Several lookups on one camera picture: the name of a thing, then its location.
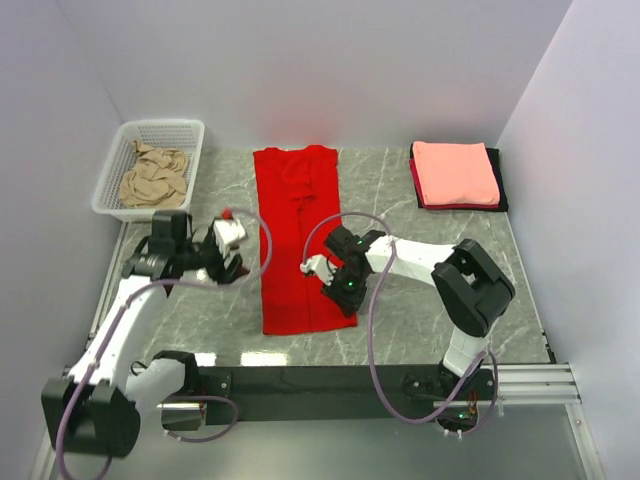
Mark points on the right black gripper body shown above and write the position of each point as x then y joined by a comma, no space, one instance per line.
348,288

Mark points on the dark red folded t shirt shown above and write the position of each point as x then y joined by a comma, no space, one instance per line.
468,207

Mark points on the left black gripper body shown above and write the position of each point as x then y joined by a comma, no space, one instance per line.
206,255

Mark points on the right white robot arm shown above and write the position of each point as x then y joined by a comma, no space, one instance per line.
473,289

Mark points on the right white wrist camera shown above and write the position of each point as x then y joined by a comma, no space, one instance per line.
321,267

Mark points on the pink folded t shirt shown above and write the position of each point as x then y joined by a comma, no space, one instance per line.
455,175

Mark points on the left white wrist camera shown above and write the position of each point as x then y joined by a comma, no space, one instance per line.
229,234

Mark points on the black folded t shirt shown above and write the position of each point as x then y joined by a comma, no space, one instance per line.
494,158

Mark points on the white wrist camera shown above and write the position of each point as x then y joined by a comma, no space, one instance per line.
229,234
321,267

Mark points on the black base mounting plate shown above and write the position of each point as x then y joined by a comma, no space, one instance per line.
301,393

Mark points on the white plastic basket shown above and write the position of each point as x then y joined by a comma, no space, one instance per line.
185,135

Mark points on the beige crumpled t shirt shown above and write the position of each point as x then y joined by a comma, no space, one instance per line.
157,179

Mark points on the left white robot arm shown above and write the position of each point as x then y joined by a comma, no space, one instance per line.
98,406

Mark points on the aluminium rail frame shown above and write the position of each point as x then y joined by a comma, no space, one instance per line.
517,384

